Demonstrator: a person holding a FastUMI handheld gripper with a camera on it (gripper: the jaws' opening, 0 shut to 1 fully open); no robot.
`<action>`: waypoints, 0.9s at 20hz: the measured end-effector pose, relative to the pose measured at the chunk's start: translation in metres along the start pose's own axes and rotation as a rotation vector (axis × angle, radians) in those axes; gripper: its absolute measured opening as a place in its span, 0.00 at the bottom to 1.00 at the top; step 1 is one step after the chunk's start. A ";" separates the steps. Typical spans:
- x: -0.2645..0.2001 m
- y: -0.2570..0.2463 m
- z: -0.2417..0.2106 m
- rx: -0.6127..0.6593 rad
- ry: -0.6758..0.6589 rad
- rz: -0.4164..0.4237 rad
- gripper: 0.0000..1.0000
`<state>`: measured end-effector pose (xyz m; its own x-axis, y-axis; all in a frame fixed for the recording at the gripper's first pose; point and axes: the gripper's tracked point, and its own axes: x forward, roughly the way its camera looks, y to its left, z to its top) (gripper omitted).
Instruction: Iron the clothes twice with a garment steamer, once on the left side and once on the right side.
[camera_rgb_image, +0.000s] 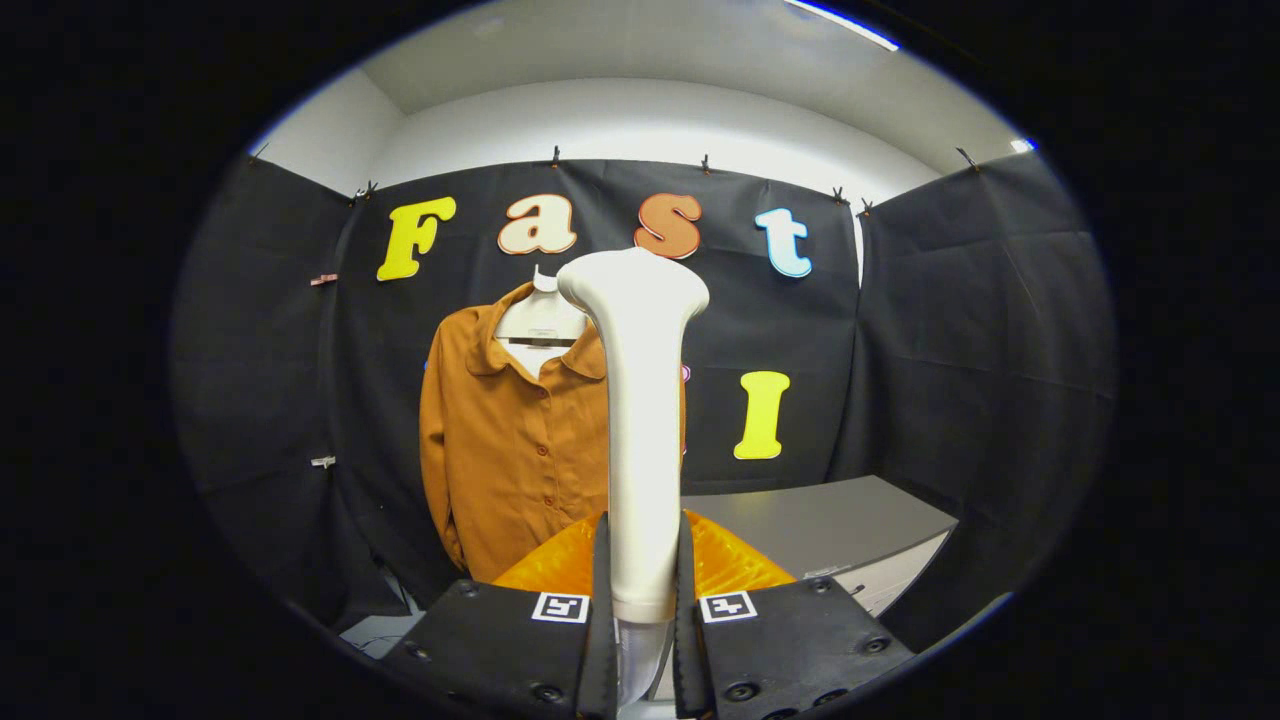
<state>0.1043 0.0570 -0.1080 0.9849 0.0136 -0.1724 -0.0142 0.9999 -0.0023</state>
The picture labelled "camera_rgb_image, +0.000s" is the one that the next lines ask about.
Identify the white mannequin torso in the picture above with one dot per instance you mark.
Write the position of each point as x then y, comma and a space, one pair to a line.
540, 320

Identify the orange-brown button shirt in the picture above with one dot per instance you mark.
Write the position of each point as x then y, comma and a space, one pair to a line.
510, 450

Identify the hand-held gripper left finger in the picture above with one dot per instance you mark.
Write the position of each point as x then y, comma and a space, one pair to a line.
520, 650

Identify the black backdrop cloth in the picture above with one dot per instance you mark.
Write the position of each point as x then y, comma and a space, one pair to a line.
950, 350

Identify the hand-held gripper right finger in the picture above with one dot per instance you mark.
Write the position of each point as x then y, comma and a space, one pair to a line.
770, 650

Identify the grey cabinet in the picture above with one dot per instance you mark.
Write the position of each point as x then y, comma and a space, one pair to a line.
830, 520

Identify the white garment steamer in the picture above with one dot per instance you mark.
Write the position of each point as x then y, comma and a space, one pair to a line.
645, 420

